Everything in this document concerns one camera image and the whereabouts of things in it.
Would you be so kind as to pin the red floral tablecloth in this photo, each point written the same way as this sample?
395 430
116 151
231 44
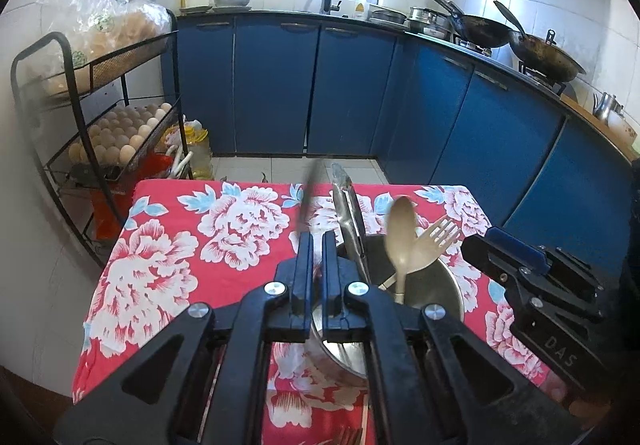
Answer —
184 243

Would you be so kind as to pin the stainless steel pot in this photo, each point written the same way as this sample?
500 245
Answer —
344 362

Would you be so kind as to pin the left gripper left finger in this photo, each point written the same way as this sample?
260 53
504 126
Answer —
202 379

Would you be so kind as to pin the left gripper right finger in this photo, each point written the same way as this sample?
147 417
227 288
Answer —
431 379

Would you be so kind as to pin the black metal rack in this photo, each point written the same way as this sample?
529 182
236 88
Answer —
73 169

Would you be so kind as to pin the yellow oil bottle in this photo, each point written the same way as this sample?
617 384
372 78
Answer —
194 157

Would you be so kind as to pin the bag of eggs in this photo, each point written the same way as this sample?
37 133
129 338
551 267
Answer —
96 28

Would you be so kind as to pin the dark wok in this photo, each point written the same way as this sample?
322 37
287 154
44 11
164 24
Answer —
538 54

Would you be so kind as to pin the beige plastic fork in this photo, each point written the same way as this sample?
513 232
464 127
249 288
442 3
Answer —
429 246

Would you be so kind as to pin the steel fork slim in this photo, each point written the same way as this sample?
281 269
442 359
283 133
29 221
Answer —
313 178

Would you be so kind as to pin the blue kitchen cabinets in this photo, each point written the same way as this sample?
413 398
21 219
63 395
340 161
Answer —
286 84

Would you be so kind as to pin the beige plastic spoon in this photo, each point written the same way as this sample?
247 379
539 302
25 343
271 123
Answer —
399 240

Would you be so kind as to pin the person's right hand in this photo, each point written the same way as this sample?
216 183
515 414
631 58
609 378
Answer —
555 388

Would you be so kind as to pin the stainless steel tongs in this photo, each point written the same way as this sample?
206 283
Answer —
350 218

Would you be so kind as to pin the metal bowl on counter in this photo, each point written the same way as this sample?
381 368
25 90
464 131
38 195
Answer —
229 4

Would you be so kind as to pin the black frying pan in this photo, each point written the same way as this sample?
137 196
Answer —
476 29

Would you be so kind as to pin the small steel pot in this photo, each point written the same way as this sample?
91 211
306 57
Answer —
429 22

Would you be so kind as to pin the steel kettle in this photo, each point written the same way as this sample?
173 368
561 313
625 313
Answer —
606 108

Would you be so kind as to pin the egg tray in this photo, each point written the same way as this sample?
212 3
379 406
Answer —
126 133

